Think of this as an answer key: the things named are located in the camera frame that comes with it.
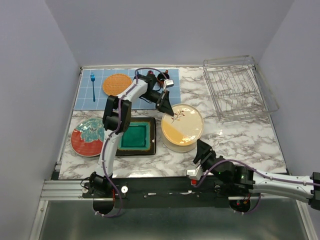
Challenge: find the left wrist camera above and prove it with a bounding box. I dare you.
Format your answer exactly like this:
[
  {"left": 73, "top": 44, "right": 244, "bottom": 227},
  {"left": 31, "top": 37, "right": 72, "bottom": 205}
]
[{"left": 163, "top": 79, "right": 174, "bottom": 90}]

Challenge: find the wire dish rack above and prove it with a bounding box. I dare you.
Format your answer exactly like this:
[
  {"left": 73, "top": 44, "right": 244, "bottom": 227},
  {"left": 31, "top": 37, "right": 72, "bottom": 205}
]
[{"left": 202, "top": 55, "right": 272, "bottom": 122}]

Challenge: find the woven wicker coaster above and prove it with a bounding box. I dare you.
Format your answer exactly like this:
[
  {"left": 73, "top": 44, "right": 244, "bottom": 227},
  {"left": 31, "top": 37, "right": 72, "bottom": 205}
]
[{"left": 102, "top": 73, "right": 132, "bottom": 96}]

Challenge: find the blue grid placemat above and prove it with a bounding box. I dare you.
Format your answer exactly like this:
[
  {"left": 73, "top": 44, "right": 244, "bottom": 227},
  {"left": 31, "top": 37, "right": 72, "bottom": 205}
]
[{"left": 73, "top": 68, "right": 181, "bottom": 111}]

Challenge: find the brown rimmed plate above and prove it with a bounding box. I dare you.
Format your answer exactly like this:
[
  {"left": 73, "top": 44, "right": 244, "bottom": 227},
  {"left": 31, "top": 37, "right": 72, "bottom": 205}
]
[{"left": 161, "top": 135, "right": 197, "bottom": 153}]

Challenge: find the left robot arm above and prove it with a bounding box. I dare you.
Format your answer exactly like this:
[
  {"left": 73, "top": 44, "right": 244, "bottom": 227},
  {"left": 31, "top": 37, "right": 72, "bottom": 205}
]
[{"left": 89, "top": 70, "right": 174, "bottom": 198}]

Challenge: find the yellow rimmed plate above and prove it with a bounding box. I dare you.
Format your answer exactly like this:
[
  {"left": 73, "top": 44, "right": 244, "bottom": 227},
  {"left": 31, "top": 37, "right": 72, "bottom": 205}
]
[{"left": 161, "top": 103, "right": 204, "bottom": 146}]

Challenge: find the blue fork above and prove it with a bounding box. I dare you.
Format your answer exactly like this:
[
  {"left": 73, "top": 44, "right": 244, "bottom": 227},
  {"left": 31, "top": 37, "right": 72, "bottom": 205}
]
[{"left": 90, "top": 72, "right": 96, "bottom": 102}]

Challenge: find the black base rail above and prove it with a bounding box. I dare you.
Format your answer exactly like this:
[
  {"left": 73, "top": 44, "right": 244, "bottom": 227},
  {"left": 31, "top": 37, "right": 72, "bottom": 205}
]
[{"left": 82, "top": 174, "right": 254, "bottom": 214}]

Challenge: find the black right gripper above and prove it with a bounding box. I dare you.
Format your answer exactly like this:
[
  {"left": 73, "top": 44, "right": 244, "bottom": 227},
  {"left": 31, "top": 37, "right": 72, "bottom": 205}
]
[{"left": 193, "top": 138, "right": 216, "bottom": 175}]

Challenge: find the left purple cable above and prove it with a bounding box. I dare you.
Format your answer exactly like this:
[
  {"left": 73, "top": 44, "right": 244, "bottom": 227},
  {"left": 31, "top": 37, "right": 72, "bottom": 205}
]
[{"left": 94, "top": 67, "right": 166, "bottom": 218}]

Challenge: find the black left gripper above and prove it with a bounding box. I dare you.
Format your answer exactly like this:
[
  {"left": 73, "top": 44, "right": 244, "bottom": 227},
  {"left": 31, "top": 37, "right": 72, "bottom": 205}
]
[{"left": 140, "top": 89, "right": 174, "bottom": 117}]

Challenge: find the aluminium frame extrusion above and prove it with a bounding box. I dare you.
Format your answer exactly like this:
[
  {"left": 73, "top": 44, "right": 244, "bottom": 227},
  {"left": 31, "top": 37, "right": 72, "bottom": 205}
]
[{"left": 40, "top": 180, "right": 83, "bottom": 201}]

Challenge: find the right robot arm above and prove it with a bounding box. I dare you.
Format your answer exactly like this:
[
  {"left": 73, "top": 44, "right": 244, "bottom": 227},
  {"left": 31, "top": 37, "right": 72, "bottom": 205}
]
[{"left": 193, "top": 139, "right": 320, "bottom": 210}]

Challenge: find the teal and red plate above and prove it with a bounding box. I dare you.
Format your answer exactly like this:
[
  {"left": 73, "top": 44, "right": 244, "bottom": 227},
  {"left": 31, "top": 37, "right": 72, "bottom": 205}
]
[{"left": 70, "top": 117, "right": 105, "bottom": 157}]

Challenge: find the brown ceramic mug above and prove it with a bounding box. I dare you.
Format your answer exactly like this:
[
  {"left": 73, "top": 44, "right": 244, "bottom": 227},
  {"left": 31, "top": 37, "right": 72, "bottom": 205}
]
[{"left": 157, "top": 70, "right": 170, "bottom": 88}]

